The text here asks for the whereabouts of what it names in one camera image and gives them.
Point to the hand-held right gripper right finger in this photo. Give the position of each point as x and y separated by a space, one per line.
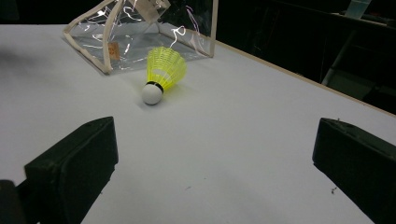
361 165

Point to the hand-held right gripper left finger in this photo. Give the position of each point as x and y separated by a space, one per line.
77 161

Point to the transparent bag with beige trim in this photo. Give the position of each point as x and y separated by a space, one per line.
106 53

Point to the yellow shuttlecock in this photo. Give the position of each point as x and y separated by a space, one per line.
166 68

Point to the grey metal stand leg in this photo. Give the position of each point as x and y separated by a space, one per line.
337 59

